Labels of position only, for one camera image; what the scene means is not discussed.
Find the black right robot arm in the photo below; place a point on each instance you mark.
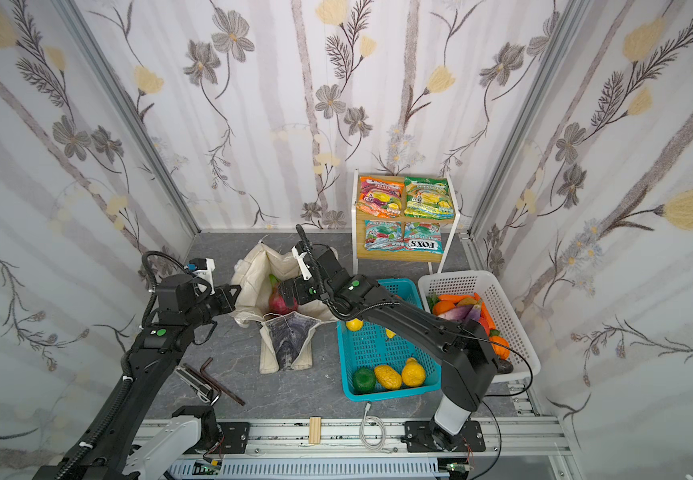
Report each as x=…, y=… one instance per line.
x=466, y=357

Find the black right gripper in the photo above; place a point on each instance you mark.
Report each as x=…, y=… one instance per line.
x=297, y=289

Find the cream canvas grocery bag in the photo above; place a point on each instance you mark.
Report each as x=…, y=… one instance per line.
x=286, y=339

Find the red pepper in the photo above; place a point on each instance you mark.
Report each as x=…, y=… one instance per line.
x=485, y=325

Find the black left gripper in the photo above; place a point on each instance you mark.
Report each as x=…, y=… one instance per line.
x=223, y=298

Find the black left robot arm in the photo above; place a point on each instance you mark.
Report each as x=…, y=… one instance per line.
x=178, y=305

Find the white plastic basket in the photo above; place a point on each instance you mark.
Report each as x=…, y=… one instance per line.
x=496, y=302

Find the Fox's candy bag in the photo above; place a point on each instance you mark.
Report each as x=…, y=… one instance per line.
x=423, y=237

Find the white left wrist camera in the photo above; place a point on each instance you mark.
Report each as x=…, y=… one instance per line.
x=203, y=268

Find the aluminium rail frame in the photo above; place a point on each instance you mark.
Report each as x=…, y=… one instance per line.
x=399, y=448

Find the small wooden block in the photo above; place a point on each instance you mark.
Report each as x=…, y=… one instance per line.
x=315, y=431

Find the orange carrot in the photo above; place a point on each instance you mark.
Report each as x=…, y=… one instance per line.
x=469, y=299

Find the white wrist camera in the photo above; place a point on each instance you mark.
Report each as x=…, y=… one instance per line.
x=301, y=256
x=203, y=268

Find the pink dragon fruit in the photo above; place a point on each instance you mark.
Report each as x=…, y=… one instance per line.
x=276, y=303

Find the teal plastic basket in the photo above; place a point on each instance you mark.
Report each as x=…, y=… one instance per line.
x=370, y=347

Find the yellow oval mango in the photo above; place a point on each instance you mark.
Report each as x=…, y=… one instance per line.
x=387, y=377

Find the orange fruit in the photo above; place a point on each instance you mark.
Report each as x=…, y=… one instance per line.
x=442, y=306

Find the dark allen key tools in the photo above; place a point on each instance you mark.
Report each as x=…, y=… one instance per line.
x=208, y=389

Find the green candy bag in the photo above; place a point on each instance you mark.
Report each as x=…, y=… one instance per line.
x=428, y=198

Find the white wooden shelf rack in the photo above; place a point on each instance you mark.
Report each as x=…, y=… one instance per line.
x=435, y=262

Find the purple eggplant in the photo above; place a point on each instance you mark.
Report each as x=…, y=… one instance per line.
x=463, y=313

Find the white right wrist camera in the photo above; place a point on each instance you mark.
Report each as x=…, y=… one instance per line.
x=301, y=256

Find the teal red candy bag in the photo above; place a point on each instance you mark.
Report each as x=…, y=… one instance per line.
x=383, y=236

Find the orange candy bag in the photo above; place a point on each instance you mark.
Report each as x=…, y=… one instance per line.
x=379, y=198

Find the yellow pear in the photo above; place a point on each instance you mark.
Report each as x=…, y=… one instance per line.
x=413, y=374

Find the small orange pumpkin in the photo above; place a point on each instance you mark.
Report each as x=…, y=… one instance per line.
x=500, y=346

